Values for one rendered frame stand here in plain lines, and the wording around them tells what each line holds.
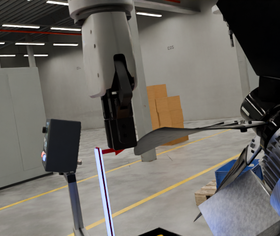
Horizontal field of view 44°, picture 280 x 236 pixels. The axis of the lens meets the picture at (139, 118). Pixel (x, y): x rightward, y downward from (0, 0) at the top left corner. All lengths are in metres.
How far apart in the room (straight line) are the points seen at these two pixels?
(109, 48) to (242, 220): 0.52
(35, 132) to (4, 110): 0.77
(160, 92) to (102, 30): 8.97
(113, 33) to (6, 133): 6.67
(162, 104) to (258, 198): 8.32
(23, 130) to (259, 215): 6.63
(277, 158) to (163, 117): 8.41
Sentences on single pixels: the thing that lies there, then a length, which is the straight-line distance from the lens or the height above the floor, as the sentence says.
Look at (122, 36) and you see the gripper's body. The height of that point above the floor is 1.35.
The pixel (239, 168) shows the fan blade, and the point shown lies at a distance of 0.94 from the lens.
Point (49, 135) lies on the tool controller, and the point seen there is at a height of 1.20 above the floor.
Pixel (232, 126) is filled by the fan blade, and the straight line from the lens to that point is 0.78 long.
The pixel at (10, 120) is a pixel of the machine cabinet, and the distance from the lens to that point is 7.12.
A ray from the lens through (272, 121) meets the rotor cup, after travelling 0.83.
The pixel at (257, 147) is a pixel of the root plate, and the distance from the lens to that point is 0.92.
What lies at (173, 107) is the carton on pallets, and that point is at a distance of 9.13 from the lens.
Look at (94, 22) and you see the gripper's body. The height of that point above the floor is 1.37.
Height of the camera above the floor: 1.28
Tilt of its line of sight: 3 degrees down
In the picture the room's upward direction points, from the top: 9 degrees counter-clockwise
